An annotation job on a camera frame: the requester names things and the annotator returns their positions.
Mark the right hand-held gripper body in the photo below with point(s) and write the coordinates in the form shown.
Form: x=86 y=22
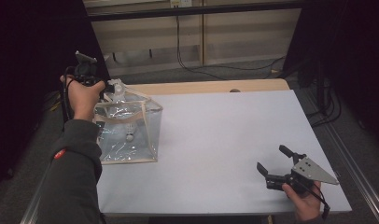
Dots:
x=312 y=170

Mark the white wall socket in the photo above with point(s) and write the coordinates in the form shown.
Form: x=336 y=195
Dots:
x=180 y=3

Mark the metal floor rail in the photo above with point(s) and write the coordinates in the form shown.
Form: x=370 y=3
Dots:
x=30 y=213
x=358 y=174

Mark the person's left hand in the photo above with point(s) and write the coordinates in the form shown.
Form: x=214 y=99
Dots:
x=81 y=102

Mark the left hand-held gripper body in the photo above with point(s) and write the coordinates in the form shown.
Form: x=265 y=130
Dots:
x=86 y=73

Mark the person's right hand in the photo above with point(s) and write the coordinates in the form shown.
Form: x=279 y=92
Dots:
x=304 y=205

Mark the wooden cabinet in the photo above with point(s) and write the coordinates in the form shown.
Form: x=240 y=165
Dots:
x=240 y=37

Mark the dark curtain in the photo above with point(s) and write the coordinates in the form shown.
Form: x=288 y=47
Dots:
x=358 y=37

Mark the transparent bag with beige trim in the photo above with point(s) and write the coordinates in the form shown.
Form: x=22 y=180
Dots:
x=131 y=154

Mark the white table cover sheet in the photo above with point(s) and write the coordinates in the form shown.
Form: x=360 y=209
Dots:
x=240 y=124

